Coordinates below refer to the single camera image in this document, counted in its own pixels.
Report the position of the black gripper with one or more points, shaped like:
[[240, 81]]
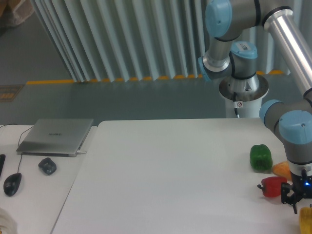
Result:
[[301, 187]]

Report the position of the yellow bell pepper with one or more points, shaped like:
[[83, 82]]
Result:
[[305, 220]]

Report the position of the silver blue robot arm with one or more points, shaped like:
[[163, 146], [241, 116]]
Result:
[[234, 62]]

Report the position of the red bell pepper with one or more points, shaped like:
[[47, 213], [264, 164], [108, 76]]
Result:
[[271, 186]]

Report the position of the green bell pepper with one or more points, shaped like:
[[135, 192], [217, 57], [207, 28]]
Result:
[[261, 158]]

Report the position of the orange croissant bread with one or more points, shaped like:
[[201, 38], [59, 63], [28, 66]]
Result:
[[282, 170]]

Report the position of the yellow floor tape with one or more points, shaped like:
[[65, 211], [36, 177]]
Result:
[[65, 81]]

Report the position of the silver closed laptop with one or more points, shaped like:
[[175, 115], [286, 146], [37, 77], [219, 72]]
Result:
[[56, 137]]

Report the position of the white corrugated partition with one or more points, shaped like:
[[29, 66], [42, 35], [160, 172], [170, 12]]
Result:
[[112, 39]]

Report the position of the dark grey earbuds case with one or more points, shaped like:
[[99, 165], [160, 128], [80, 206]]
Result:
[[48, 166]]

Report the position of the black computer mouse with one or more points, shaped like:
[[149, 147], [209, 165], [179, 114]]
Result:
[[11, 184]]

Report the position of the black keyboard edge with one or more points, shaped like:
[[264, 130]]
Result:
[[2, 161]]

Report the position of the orange floor sign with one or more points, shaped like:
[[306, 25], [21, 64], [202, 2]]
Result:
[[9, 92]]

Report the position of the brown cardboard box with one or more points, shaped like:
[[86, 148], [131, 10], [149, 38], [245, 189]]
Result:
[[14, 12]]

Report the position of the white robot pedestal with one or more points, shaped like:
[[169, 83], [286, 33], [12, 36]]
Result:
[[243, 102]]

